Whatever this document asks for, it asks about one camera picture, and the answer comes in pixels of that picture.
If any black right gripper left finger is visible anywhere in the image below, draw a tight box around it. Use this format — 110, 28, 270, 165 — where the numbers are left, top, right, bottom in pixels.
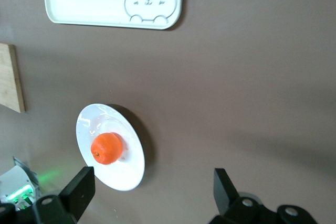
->
58, 166, 96, 221

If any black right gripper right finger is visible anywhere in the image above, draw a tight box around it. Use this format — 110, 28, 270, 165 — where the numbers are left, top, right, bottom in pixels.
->
213, 167, 241, 217

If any white round plate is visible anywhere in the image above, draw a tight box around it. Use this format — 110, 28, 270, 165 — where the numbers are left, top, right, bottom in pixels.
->
76, 103, 146, 192

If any orange fruit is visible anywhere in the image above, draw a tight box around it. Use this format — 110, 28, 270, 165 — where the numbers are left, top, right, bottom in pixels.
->
90, 132, 124, 166

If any wooden cutting board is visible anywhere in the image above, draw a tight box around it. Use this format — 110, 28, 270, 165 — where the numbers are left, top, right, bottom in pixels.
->
0, 42, 26, 114

